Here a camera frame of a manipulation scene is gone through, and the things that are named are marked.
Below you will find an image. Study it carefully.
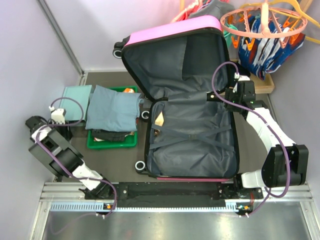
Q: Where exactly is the black denim garment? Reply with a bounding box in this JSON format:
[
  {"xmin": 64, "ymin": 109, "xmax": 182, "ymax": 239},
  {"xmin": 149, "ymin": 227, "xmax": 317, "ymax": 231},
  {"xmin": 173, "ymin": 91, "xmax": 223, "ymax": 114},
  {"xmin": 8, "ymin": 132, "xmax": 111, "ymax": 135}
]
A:
[{"xmin": 91, "ymin": 129, "xmax": 131, "ymax": 142}]

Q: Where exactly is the light blue grey garment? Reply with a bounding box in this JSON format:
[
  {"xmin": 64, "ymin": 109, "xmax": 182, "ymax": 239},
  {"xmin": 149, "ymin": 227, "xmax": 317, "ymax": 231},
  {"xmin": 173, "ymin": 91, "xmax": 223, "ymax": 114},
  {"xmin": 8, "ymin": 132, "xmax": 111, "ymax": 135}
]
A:
[{"xmin": 85, "ymin": 85, "xmax": 143, "ymax": 132}]

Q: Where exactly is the pink hard-shell suitcase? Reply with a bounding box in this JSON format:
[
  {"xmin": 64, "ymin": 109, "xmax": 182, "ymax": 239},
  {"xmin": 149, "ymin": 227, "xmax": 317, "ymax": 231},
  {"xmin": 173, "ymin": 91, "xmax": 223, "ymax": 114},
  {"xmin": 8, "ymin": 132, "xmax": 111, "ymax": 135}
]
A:
[{"xmin": 112, "ymin": 15, "xmax": 240, "ymax": 182}]

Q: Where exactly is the orange white tie-dye garment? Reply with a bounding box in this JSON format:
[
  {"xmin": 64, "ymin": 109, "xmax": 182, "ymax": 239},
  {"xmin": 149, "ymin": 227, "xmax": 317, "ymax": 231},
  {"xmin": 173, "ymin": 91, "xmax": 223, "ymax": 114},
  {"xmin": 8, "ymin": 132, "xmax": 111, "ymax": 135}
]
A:
[{"xmin": 123, "ymin": 88, "xmax": 136, "ymax": 93}]

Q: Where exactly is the cream plastic sachet packet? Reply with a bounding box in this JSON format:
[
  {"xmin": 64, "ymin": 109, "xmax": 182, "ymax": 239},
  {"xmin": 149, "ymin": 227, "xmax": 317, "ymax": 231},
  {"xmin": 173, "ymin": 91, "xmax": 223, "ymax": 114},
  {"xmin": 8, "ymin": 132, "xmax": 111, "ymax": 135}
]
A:
[{"xmin": 154, "ymin": 111, "xmax": 165, "ymax": 136}]

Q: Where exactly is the red poppy floral garment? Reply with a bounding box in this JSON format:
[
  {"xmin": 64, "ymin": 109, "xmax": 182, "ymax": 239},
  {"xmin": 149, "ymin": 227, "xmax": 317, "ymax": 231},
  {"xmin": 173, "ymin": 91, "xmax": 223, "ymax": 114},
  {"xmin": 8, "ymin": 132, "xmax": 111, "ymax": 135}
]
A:
[{"xmin": 124, "ymin": 118, "xmax": 140, "ymax": 138}]

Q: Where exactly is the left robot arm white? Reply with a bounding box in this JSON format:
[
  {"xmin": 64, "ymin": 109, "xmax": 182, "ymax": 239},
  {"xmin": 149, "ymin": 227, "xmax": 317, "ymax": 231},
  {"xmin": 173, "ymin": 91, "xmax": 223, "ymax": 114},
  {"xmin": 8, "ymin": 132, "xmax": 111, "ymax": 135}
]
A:
[{"xmin": 25, "ymin": 115, "xmax": 117, "ymax": 200}]

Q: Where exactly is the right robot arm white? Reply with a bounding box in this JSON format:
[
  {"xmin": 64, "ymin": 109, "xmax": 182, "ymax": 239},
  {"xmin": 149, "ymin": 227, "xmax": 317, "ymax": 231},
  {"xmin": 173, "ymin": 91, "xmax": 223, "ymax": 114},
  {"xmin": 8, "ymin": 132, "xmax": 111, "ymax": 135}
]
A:
[{"xmin": 224, "ymin": 80, "xmax": 309, "ymax": 198}]

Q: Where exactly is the dark navy folded garment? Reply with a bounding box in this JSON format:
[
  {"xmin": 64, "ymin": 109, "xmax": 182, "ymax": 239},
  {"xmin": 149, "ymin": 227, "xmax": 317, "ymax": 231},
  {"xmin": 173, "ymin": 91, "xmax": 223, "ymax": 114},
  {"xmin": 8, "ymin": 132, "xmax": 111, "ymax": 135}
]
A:
[{"xmin": 236, "ymin": 62, "xmax": 251, "ymax": 77}]

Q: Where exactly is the light blue metal box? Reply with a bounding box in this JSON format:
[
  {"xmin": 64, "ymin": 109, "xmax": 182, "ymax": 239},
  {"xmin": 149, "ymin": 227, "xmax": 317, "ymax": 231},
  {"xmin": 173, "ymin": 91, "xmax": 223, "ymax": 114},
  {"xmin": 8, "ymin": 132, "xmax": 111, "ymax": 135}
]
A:
[{"xmin": 59, "ymin": 85, "xmax": 94, "ymax": 122}]

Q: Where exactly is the blue white patterned garment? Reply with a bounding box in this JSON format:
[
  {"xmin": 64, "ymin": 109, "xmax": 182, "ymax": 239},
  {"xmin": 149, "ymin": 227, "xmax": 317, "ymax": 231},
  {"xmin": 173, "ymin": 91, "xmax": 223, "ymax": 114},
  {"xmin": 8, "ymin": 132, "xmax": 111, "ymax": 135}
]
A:
[{"xmin": 237, "ymin": 14, "xmax": 306, "ymax": 81}]

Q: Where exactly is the teal green garment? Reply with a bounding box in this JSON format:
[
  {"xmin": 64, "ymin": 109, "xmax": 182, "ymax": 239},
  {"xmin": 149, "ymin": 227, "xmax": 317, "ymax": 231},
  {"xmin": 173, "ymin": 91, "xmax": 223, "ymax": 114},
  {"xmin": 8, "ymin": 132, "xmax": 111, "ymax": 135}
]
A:
[{"xmin": 223, "ymin": 23, "xmax": 239, "ymax": 49}]

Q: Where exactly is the green plastic tray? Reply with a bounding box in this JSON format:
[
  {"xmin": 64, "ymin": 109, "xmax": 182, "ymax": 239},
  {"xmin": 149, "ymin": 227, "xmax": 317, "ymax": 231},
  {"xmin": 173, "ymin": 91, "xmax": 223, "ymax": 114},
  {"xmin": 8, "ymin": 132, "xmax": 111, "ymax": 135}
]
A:
[{"xmin": 86, "ymin": 85, "xmax": 140, "ymax": 150}]

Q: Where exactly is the pink round clip hanger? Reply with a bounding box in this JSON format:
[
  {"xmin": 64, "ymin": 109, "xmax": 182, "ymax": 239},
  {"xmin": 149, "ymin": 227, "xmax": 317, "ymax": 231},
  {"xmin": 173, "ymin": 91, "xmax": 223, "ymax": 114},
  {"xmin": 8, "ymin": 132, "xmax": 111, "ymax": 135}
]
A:
[{"xmin": 220, "ymin": 1, "xmax": 309, "ymax": 48}]

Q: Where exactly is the grey hanging garment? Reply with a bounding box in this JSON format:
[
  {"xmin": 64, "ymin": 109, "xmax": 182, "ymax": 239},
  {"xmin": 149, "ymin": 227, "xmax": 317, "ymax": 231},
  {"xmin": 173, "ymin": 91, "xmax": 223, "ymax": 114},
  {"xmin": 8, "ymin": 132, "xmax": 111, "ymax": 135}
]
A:
[{"xmin": 188, "ymin": 0, "xmax": 235, "ymax": 20}]

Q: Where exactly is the coral pink patterned garment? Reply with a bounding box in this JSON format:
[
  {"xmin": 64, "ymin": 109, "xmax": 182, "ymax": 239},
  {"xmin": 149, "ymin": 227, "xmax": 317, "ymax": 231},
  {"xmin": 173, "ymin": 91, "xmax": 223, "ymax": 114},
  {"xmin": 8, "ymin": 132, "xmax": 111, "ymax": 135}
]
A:
[{"xmin": 170, "ymin": 0, "xmax": 208, "ymax": 23}]

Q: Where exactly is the yellow clothes hanger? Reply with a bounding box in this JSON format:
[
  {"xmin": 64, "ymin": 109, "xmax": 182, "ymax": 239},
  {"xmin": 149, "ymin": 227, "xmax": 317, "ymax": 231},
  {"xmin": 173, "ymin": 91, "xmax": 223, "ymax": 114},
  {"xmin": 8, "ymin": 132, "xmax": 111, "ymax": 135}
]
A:
[{"xmin": 239, "ymin": 0, "xmax": 320, "ymax": 44}]

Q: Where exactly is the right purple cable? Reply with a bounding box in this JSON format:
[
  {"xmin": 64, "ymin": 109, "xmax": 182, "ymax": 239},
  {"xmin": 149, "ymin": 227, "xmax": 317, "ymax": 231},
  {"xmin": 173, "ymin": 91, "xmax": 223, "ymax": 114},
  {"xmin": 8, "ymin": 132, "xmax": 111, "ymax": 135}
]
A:
[{"xmin": 211, "ymin": 61, "xmax": 292, "ymax": 218}]

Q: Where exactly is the purple cable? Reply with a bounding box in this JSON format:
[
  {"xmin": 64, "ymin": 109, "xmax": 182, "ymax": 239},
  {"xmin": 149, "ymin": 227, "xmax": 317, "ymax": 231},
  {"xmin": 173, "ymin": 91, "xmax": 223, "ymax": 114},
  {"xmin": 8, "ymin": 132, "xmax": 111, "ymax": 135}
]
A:
[
  {"xmin": 211, "ymin": 61, "xmax": 292, "ymax": 218},
  {"xmin": 36, "ymin": 96, "xmax": 118, "ymax": 218}
]

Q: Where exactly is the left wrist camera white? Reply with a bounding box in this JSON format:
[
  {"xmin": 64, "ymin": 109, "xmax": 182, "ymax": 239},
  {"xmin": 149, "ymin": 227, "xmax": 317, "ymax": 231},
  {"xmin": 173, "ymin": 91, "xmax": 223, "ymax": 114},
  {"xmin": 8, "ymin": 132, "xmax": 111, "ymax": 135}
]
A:
[{"xmin": 49, "ymin": 106, "xmax": 67, "ymax": 125}]

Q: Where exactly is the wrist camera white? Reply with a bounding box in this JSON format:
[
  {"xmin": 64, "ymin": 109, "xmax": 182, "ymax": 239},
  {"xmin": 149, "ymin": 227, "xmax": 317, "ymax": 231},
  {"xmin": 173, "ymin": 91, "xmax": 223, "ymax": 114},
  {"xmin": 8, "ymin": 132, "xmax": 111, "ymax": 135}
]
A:
[
  {"xmin": 232, "ymin": 72, "xmax": 250, "ymax": 93},
  {"xmin": 49, "ymin": 106, "xmax": 67, "ymax": 125}
]

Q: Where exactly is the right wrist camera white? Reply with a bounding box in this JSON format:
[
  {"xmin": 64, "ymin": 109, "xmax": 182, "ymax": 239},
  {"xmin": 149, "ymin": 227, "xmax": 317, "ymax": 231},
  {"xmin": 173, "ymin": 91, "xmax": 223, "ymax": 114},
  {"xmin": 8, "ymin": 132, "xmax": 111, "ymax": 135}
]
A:
[{"xmin": 232, "ymin": 72, "xmax": 250, "ymax": 93}]

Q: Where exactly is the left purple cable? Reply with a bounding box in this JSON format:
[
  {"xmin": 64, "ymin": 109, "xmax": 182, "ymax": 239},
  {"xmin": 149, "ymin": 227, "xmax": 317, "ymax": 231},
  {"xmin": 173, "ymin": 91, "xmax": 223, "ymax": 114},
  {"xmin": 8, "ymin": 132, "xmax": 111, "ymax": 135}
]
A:
[{"xmin": 36, "ymin": 96, "xmax": 118, "ymax": 218}]

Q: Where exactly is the slotted grey cable duct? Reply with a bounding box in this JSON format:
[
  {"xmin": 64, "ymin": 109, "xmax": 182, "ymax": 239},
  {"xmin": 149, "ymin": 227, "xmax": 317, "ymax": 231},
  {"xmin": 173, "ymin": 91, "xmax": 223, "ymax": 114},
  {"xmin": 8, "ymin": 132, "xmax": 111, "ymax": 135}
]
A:
[{"xmin": 49, "ymin": 201, "xmax": 252, "ymax": 213}]

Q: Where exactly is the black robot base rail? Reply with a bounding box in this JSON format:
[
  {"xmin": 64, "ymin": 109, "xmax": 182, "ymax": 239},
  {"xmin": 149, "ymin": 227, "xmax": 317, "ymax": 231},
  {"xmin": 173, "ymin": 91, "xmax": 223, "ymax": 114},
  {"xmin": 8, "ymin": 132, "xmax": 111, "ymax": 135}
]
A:
[{"xmin": 114, "ymin": 181, "xmax": 263, "ymax": 207}]

